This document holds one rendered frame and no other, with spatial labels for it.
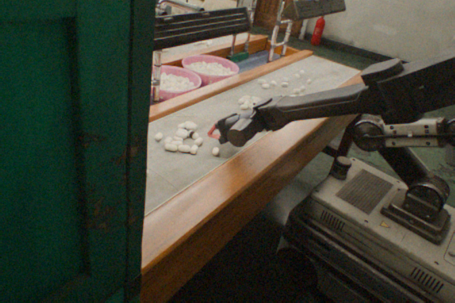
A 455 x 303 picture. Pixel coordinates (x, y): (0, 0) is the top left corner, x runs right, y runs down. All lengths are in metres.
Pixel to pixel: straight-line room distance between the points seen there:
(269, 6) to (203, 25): 5.10
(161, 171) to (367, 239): 0.83
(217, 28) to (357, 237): 0.92
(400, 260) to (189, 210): 0.87
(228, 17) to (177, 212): 0.62
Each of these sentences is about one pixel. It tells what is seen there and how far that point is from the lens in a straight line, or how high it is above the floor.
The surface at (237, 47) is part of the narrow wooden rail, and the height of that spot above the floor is 0.75.
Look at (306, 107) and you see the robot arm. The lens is 0.80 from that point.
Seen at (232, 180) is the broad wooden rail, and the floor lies 0.77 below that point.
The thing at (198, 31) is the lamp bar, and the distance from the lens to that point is 1.00.
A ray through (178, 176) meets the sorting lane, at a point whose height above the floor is 0.74.
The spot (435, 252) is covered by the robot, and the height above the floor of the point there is 0.47.
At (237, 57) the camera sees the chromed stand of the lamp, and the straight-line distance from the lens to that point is 2.06.
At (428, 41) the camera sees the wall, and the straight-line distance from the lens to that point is 5.66.
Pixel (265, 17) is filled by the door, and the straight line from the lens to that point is 6.14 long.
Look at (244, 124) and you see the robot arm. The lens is 0.93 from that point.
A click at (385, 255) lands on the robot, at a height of 0.40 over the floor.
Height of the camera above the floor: 1.32
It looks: 30 degrees down
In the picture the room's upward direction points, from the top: 10 degrees clockwise
